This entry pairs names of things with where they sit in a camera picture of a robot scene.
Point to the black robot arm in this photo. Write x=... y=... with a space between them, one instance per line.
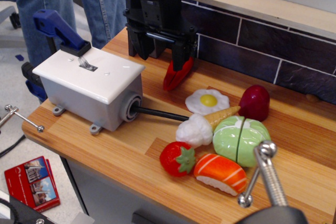
x=155 y=25

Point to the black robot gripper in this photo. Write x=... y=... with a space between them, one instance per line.
x=149 y=21

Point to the dark red toy fruit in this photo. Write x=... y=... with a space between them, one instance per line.
x=255 y=103

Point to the blue black bar clamp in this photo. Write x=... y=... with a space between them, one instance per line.
x=52 y=25

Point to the silver clamp screw left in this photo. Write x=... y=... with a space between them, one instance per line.
x=13 y=110

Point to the red booklet on floor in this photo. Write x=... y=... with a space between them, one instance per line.
x=32 y=183

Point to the office chair base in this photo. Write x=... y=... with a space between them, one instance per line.
x=11 y=24

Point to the toy ice cream cone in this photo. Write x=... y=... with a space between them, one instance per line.
x=198 y=129

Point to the red toy strawberry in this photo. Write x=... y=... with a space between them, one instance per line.
x=178 y=159

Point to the person's legs in jeans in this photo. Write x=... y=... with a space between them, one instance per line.
x=105 y=20

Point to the toy fried egg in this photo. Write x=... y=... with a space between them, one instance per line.
x=207 y=101

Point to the clear light switch toggle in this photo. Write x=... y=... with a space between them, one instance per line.
x=83 y=63

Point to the green toy cabbage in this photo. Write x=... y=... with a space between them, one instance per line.
x=236 y=137

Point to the grey cabinet under table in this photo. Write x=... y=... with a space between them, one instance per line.
x=107 y=201

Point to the white grey light switch box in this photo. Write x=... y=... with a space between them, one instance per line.
x=103 y=97

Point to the silver clamp screw front right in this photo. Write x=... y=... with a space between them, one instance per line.
x=264 y=153

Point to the orange toy salmon sushi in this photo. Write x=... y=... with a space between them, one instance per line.
x=221 y=173

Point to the silver clamp screw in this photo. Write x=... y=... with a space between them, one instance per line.
x=264 y=153
x=13 y=110

